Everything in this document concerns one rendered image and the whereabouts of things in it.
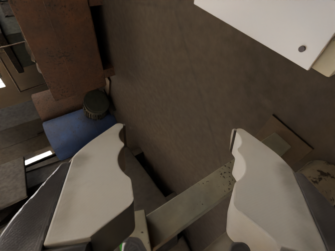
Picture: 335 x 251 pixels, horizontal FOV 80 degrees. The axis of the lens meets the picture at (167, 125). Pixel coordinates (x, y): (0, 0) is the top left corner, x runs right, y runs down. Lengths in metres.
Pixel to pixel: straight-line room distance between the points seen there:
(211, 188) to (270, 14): 0.43
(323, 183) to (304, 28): 0.47
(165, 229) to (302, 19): 0.48
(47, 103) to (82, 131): 0.66
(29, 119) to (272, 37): 4.31
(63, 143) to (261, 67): 2.58
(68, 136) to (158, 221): 2.48
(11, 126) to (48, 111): 1.32
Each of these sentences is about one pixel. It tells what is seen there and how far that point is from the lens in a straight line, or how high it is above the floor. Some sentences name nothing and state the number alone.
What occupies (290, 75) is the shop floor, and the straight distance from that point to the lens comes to 0.72.
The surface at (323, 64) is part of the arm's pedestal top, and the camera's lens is 0.34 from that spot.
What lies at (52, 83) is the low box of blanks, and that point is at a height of 0.58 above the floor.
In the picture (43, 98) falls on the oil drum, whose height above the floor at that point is 0.75.
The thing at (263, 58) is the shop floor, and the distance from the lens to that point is 0.75.
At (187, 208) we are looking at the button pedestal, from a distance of 0.56.
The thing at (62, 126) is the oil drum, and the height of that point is 0.68.
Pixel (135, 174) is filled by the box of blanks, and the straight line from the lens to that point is 2.16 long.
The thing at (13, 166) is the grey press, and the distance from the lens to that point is 3.62.
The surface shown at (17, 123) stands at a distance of 4.49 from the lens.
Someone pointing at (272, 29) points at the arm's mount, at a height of 0.31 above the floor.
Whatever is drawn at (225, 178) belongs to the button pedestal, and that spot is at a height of 0.29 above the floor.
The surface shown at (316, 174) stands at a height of 0.07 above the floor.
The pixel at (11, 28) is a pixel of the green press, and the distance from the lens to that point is 4.56.
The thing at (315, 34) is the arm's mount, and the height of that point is 0.31.
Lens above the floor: 0.60
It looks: 24 degrees down
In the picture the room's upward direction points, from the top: 115 degrees counter-clockwise
